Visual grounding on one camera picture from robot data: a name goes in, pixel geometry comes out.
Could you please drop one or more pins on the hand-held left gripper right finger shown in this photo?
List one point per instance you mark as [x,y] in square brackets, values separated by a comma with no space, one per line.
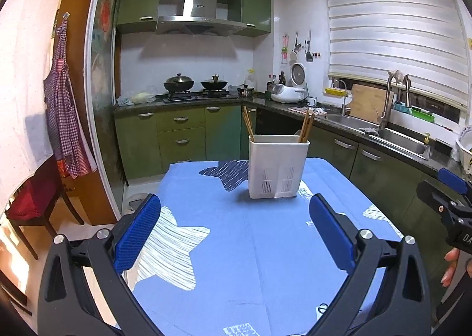
[332,232]

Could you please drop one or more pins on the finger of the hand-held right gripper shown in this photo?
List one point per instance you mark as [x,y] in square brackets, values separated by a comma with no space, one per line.
[429,192]
[451,179]

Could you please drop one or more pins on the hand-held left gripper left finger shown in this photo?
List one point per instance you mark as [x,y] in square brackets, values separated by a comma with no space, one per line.
[136,232]

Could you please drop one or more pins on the white plastic utensil holder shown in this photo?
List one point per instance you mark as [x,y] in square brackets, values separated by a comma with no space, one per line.
[278,166]

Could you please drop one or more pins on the bunch of wooden chopsticks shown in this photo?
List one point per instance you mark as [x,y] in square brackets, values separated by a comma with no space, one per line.
[306,125]

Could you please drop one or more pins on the person's right hand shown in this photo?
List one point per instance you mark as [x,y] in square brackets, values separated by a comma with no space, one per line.
[450,269]

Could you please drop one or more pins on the white floor bin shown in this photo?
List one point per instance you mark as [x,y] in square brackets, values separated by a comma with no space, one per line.
[137,203]

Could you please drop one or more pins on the steel sink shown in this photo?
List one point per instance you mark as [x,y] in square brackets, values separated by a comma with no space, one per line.
[391,137]

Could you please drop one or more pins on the green plastic container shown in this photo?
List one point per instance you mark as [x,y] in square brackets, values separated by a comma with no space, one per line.
[416,111]

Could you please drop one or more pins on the grey rag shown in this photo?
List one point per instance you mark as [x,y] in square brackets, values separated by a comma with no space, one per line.
[368,130]

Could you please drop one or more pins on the blue star-print tablecloth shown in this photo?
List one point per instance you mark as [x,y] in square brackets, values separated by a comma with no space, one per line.
[239,240]

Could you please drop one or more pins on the tall steel faucet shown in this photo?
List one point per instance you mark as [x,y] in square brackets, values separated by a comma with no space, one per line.
[389,100]

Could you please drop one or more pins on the wooden cutting board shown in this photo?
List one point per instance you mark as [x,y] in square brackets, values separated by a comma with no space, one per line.
[365,103]

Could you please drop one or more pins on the red wooden chair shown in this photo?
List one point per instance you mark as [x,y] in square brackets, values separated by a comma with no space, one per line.
[33,196]

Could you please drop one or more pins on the patterned cloth on counter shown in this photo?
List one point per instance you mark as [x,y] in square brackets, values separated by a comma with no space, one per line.
[306,110]

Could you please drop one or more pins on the small gooseneck faucet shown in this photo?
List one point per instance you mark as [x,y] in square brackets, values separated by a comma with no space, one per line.
[341,94]

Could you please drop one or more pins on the plastic bag with food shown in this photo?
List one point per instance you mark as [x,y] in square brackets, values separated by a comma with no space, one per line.
[138,97]

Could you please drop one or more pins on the yellow sponge tray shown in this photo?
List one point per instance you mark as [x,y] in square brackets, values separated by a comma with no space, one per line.
[335,91]

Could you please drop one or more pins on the checked apron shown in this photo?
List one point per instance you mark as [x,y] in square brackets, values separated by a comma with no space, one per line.
[66,107]

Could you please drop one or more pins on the dark stone countertop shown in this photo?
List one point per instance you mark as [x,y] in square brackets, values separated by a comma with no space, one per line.
[265,103]

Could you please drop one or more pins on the white rice cooker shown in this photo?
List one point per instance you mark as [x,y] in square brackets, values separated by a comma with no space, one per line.
[287,93]

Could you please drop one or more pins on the gas stove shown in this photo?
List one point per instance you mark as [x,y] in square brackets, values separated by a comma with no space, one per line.
[201,95]

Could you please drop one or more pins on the black wok with lid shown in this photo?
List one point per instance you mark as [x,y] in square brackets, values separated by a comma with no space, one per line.
[179,82]

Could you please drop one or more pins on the group of condiment bottles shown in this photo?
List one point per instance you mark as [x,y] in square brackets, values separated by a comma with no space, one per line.
[276,81]

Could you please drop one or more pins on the white window blind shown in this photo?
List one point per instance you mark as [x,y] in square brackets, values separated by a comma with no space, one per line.
[391,26]

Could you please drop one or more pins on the small steel pot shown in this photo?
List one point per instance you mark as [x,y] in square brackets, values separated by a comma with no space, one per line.
[246,91]

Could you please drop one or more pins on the painted glass sliding door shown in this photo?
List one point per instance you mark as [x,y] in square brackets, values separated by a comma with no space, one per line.
[101,63]

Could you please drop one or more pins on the oil bottle with yellow cap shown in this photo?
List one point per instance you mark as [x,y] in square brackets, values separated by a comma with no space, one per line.
[250,78]

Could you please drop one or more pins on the black hanging spatula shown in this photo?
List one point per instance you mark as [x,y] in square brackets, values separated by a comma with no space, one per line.
[309,54]

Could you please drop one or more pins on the white hanging ladle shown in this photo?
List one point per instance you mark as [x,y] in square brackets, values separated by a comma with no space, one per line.
[294,52]

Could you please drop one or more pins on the steel range hood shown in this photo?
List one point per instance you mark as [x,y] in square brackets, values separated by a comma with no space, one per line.
[201,15]

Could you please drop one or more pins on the green wall cabinets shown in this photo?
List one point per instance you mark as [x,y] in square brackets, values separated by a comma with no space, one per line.
[140,0]

